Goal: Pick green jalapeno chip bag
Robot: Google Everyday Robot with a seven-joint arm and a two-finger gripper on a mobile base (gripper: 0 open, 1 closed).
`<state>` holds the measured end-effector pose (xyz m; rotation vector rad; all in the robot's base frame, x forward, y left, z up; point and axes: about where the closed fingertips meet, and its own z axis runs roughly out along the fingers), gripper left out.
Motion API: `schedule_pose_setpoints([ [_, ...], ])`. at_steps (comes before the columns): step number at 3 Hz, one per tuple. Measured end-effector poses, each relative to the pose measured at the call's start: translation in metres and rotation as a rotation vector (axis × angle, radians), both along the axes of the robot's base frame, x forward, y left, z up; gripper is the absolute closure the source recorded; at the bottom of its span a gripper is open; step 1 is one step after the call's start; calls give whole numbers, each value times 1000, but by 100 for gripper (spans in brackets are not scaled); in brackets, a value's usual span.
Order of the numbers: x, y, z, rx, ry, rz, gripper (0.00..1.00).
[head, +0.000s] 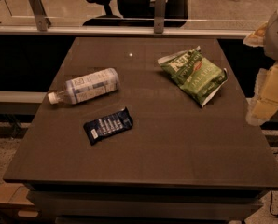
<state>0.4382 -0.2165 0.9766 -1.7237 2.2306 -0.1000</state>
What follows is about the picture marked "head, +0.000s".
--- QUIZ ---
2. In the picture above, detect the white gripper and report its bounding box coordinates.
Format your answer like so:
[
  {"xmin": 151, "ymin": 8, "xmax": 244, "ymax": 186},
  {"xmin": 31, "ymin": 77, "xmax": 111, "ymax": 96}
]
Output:
[{"xmin": 243, "ymin": 8, "xmax": 278, "ymax": 126}]

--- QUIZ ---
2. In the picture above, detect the green jalapeno chip bag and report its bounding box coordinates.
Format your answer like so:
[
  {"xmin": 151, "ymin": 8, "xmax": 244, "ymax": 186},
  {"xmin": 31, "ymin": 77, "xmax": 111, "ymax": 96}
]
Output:
[{"xmin": 158, "ymin": 46, "xmax": 228, "ymax": 107}]

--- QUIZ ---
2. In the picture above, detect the brown table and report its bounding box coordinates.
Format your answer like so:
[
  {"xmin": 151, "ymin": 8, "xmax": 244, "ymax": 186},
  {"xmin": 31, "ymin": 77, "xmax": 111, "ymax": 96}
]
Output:
[{"xmin": 4, "ymin": 37, "xmax": 278, "ymax": 224}]

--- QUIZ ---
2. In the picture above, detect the black office chair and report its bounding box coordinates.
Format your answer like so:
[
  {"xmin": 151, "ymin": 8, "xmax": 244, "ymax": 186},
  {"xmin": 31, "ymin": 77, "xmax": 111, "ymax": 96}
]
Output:
[{"xmin": 83, "ymin": 0, "xmax": 188, "ymax": 27}]

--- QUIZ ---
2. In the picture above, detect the clear plastic bottle white label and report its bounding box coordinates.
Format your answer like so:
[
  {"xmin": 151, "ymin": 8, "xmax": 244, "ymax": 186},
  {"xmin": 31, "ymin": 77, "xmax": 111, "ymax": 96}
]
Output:
[{"xmin": 48, "ymin": 68, "xmax": 119, "ymax": 105}]

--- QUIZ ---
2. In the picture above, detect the dark blue snack bar wrapper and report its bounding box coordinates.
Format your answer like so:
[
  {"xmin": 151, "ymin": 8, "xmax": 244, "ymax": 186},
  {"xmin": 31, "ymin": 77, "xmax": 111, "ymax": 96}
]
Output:
[{"xmin": 83, "ymin": 107, "xmax": 133, "ymax": 146}]

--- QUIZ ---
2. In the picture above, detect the cardboard box under table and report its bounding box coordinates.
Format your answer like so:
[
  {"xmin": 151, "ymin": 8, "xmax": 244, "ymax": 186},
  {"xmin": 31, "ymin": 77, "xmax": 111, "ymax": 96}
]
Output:
[{"xmin": 0, "ymin": 183, "xmax": 55, "ymax": 224}]

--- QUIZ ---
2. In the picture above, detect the right metal glass bracket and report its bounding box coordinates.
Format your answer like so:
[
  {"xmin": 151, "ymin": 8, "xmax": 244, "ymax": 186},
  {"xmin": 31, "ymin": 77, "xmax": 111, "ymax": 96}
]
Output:
[{"xmin": 154, "ymin": 0, "xmax": 166, "ymax": 34}]

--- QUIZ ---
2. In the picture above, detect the metal glass bracket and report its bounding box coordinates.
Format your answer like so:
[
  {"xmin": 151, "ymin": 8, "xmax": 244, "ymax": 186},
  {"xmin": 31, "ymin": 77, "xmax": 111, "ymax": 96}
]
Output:
[
  {"xmin": 154, "ymin": 0, "xmax": 166, "ymax": 34},
  {"xmin": 28, "ymin": 0, "xmax": 51, "ymax": 31}
]

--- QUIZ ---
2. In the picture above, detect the left metal glass bracket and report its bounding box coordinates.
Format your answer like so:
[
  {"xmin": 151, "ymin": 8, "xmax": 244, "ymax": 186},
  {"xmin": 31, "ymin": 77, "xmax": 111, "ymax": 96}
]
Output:
[{"xmin": 28, "ymin": 0, "xmax": 51, "ymax": 31}]

